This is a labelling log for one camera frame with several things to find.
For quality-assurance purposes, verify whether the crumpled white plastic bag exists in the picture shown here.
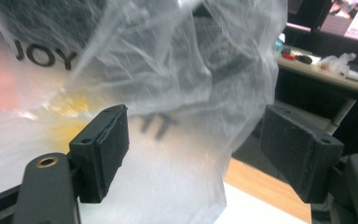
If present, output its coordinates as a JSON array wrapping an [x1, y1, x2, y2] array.
[[317, 51, 358, 77]]

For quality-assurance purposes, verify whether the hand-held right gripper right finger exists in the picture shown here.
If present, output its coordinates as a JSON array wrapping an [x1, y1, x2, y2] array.
[[259, 105, 345, 204]]

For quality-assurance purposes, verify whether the white table sheet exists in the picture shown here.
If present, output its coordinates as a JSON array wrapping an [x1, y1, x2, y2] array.
[[213, 181, 309, 224]]

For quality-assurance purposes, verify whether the desk with white metal legs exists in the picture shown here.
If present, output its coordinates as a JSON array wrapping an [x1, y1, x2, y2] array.
[[274, 46, 358, 136]]

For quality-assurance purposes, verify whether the black computer mouse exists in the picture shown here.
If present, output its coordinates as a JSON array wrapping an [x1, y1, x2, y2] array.
[[296, 54, 314, 65]]

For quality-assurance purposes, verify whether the teal bottle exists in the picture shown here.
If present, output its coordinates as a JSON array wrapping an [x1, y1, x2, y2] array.
[[272, 33, 286, 57]]

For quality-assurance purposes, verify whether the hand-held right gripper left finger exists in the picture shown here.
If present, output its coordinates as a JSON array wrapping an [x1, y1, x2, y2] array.
[[69, 104, 130, 204]]

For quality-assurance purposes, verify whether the clear smiley plastic bag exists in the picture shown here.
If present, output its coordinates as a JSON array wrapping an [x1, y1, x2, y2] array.
[[0, 0, 290, 224]]

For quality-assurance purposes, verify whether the pink plastic basket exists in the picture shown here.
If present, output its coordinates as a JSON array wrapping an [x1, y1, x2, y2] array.
[[0, 46, 20, 111]]

